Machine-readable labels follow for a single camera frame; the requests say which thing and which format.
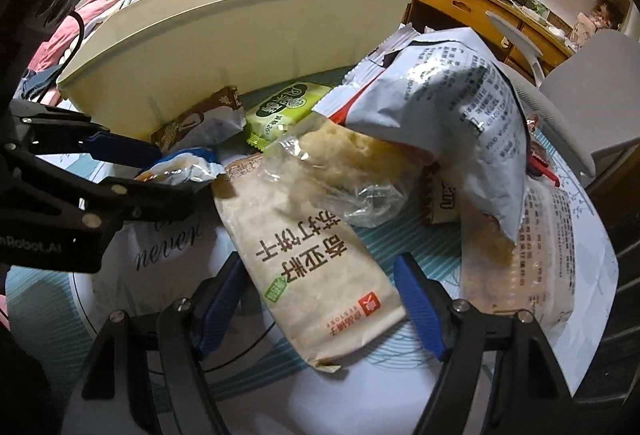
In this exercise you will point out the brown white snack packet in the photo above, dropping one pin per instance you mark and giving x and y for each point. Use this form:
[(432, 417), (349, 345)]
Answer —
[(210, 122)]

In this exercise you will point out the small brown snack packet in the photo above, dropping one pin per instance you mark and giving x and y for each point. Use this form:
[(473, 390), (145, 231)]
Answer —
[(445, 205)]

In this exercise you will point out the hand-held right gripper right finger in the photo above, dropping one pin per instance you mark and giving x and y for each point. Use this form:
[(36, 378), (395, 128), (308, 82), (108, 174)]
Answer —
[(420, 310)]

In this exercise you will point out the green snack packet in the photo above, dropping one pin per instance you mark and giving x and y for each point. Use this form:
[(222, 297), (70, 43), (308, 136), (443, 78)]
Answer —
[(280, 112)]

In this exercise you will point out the pale printed cracker packet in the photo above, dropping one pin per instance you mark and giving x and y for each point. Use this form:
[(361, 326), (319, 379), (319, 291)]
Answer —
[(520, 260)]

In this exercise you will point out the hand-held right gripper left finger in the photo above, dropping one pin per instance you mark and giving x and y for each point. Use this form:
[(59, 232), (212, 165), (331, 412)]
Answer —
[(220, 310)]

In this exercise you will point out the small doll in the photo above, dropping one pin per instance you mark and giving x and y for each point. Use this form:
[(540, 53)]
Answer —
[(602, 15)]

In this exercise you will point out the white striped snack packet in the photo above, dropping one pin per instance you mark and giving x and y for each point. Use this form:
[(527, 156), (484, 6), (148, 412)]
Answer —
[(385, 52)]

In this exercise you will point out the grey office chair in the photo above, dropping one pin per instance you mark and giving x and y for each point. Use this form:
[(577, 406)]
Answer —
[(590, 90)]

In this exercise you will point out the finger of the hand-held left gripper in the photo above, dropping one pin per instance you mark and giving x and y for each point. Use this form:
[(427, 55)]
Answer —
[(120, 147), (135, 202)]

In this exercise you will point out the cream plastic storage box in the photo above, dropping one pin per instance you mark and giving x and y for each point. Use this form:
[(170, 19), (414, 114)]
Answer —
[(225, 30)]

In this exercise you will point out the clear crumpled wrapper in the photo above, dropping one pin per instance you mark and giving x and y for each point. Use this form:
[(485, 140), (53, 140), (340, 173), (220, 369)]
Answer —
[(372, 204)]

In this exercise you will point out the beige cracker packet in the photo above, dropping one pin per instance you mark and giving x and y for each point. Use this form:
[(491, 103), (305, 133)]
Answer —
[(310, 275)]

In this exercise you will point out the large grey white snack bag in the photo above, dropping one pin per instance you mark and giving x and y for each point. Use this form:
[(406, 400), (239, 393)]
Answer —
[(460, 115)]

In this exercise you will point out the pink blanket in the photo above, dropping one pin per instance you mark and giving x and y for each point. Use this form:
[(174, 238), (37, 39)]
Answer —
[(65, 30)]

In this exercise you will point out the blue white snack packet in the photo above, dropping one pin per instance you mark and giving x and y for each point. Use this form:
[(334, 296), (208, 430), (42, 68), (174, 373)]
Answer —
[(185, 167)]

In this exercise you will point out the white script-print bag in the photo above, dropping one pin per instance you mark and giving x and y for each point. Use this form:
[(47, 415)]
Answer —
[(150, 260)]

